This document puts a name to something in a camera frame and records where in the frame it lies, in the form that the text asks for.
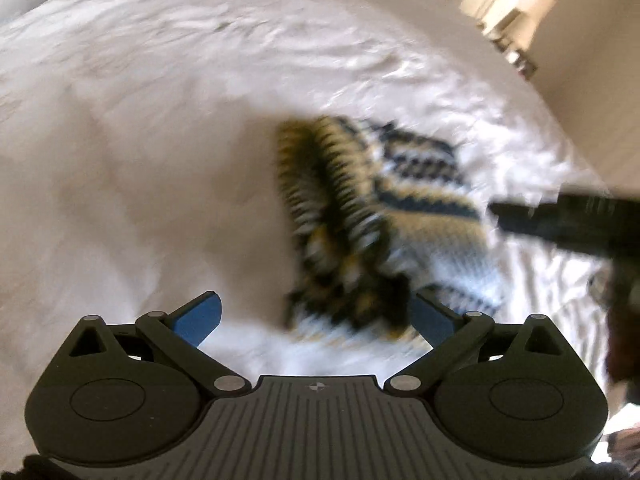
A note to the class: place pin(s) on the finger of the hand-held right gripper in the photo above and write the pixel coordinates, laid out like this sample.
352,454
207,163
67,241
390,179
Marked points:
520,217

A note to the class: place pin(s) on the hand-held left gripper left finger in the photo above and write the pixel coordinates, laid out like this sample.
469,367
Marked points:
200,317

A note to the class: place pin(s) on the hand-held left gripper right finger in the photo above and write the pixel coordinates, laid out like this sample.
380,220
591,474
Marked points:
434,321

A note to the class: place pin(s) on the patterned knit sweater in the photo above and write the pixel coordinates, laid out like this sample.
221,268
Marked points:
385,230

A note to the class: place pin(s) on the person's right hand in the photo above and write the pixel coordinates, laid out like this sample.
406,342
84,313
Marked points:
624,330

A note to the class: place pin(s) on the white bed blanket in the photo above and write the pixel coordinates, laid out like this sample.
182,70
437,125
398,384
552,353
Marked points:
175,135

